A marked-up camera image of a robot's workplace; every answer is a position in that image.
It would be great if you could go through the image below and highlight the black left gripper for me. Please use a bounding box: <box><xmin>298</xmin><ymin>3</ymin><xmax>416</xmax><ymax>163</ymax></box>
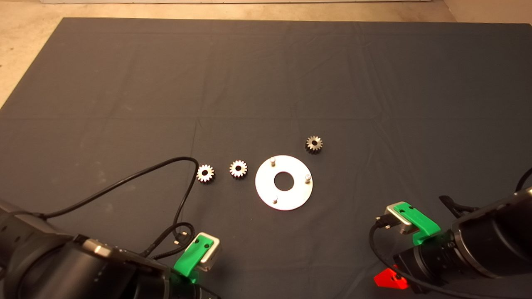
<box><xmin>183</xmin><ymin>282</ymin><xmax>221</xmax><ymax>299</ymax></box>

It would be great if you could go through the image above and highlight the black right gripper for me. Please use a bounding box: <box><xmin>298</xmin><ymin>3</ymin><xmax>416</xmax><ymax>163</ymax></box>
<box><xmin>374</xmin><ymin>245</ymin><xmax>433</xmax><ymax>290</ymax></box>

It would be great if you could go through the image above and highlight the bright steel planetary gear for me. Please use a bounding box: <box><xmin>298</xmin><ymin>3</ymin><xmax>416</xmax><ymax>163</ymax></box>
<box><xmin>229</xmin><ymin>160</ymin><xmax>249</xmax><ymax>179</ymax></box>
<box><xmin>196</xmin><ymin>164</ymin><xmax>215</xmax><ymax>183</ymax></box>

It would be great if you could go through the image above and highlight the round metal carrier plate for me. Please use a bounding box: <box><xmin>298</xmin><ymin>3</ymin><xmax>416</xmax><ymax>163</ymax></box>
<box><xmin>255</xmin><ymin>155</ymin><xmax>314</xmax><ymax>211</ymax></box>

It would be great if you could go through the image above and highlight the dark steel planetary gear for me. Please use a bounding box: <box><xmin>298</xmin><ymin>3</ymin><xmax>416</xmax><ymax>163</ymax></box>
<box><xmin>305</xmin><ymin>135</ymin><xmax>324</xmax><ymax>154</ymax></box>

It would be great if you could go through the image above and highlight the dark grey table cloth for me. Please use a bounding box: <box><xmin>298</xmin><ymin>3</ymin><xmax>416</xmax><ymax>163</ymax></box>
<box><xmin>0</xmin><ymin>17</ymin><xmax>532</xmax><ymax>299</ymax></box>

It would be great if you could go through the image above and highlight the left gripper silver camera box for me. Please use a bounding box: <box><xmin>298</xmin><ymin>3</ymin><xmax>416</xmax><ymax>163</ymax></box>
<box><xmin>195</xmin><ymin>232</ymin><xmax>222</xmax><ymax>272</ymax></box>

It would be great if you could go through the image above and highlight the gripper silver camera box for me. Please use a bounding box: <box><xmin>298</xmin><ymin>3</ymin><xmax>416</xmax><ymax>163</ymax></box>
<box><xmin>384</xmin><ymin>202</ymin><xmax>419</xmax><ymax>235</ymax></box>
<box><xmin>195</xmin><ymin>232</ymin><xmax>222</xmax><ymax>272</ymax></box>

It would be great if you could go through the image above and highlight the left gripper green camera mount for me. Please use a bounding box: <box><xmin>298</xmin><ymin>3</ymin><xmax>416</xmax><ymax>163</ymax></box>
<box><xmin>173</xmin><ymin>233</ymin><xmax>213</xmax><ymax>279</ymax></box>

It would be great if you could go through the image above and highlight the gripper green camera mount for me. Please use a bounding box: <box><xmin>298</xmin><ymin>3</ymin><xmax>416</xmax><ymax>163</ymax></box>
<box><xmin>173</xmin><ymin>233</ymin><xmax>213</xmax><ymax>279</ymax></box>
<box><xmin>393</xmin><ymin>201</ymin><xmax>441</xmax><ymax>245</ymax></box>

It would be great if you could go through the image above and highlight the thin braided black cable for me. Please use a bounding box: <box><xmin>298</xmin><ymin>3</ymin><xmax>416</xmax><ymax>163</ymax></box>
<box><xmin>439</xmin><ymin>195</ymin><xmax>480</xmax><ymax>218</ymax></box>
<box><xmin>143</xmin><ymin>222</ymin><xmax>196</xmax><ymax>260</ymax></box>

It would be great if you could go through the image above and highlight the right gripper green camera mount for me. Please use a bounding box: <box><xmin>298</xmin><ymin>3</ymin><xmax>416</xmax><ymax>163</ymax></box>
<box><xmin>393</xmin><ymin>201</ymin><xmax>441</xmax><ymax>245</ymax></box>

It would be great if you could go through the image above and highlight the right gripper silver camera box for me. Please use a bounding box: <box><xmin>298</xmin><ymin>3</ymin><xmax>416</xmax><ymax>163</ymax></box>
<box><xmin>384</xmin><ymin>202</ymin><xmax>419</xmax><ymax>235</ymax></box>

